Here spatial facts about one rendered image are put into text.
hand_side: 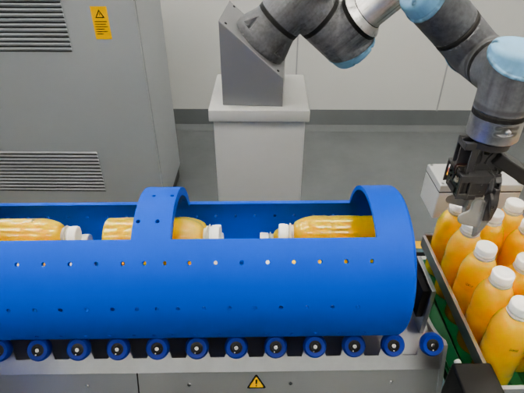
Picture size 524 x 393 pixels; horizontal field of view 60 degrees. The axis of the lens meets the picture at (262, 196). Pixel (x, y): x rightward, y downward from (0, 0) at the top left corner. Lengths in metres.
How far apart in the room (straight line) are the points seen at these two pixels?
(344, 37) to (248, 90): 0.33
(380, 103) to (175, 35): 1.68
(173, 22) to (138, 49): 1.29
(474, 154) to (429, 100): 3.03
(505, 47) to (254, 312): 0.59
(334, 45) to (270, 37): 0.20
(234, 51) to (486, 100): 0.79
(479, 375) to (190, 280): 0.52
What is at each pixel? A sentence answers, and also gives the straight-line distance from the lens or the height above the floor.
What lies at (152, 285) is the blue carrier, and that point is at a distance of 0.77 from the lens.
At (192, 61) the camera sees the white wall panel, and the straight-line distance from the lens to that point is 3.66.
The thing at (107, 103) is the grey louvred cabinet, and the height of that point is 0.75.
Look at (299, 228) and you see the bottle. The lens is 0.89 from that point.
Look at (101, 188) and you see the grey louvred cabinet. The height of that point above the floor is 0.23.
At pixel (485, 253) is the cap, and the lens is 0.99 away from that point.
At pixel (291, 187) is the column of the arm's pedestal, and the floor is 0.80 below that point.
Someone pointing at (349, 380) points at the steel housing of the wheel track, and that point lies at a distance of 0.98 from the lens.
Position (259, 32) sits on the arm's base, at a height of 1.32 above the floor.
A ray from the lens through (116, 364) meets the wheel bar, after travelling 0.98.
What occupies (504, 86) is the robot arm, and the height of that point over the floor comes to 1.42.
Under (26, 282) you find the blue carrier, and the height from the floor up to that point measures 1.16.
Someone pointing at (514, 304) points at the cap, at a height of 1.11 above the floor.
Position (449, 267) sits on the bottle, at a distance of 1.09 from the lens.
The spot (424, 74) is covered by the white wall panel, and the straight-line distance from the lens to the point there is 3.84.
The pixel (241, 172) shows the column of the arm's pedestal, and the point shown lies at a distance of 1.57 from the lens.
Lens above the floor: 1.70
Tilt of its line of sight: 35 degrees down
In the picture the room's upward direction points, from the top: straight up
